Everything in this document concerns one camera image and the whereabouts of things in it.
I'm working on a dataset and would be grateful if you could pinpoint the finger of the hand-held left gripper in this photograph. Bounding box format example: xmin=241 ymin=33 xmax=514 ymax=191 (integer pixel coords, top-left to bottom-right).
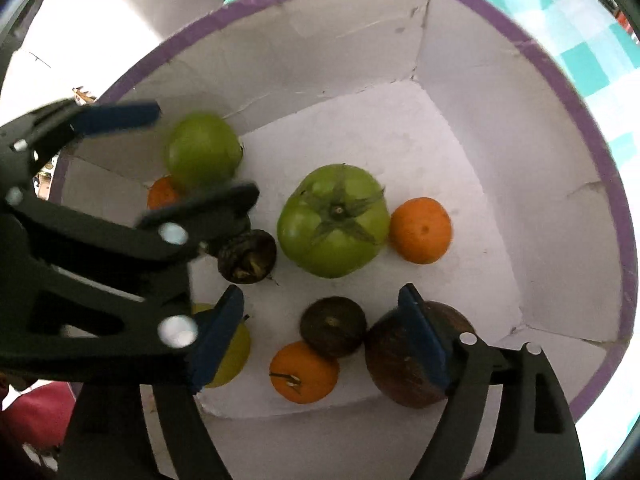
xmin=0 ymin=100 xmax=162 ymax=207
xmin=0 ymin=182 xmax=261 ymax=387

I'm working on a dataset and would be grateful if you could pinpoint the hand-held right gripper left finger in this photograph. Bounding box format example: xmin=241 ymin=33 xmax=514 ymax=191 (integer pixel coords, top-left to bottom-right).
xmin=60 ymin=285 xmax=246 ymax=480

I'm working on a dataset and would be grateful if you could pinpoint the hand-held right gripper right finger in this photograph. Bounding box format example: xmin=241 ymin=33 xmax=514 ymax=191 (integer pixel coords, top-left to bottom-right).
xmin=397 ymin=283 xmax=586 ymax=480

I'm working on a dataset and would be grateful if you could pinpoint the yellow green pear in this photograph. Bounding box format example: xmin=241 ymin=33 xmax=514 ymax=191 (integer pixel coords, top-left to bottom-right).
xmin=192 ymin=302 xmax=252 ymax=389

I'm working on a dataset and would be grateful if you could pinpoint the brown red apple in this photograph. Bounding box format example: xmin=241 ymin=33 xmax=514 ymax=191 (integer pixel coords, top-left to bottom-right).
xmin=364 ymin=301 xmax=478 ymax=409

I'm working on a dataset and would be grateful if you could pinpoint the green tomato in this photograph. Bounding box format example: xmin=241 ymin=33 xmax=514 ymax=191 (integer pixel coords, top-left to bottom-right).
xmin=165 ymin=112 xmax=244 ymax=192
xmin=276 ymin=163 xmax=391 ymax=279

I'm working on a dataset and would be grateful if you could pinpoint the dark brown water chestnut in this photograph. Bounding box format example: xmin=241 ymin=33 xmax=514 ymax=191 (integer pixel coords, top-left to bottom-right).
xmin=216 ymin=229 xmax=277 ymax=285
xmin=300 ymin=296 xmax=367 ymax=359

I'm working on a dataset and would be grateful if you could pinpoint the orange mandarin with stem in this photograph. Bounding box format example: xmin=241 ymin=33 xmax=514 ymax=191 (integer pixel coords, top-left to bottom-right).
xmin=269 ymin=341 xmax=341 ymax=405

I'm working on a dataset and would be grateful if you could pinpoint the purple cardboard box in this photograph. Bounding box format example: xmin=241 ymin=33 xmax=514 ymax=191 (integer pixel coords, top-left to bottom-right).
xmin=50 ymin=0 xmax=640 ymax=480

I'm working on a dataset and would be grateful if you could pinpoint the red cloth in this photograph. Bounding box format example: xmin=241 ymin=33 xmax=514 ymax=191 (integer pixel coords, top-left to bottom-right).
xmin=0 ymin=380 xmax=76 ymax=461

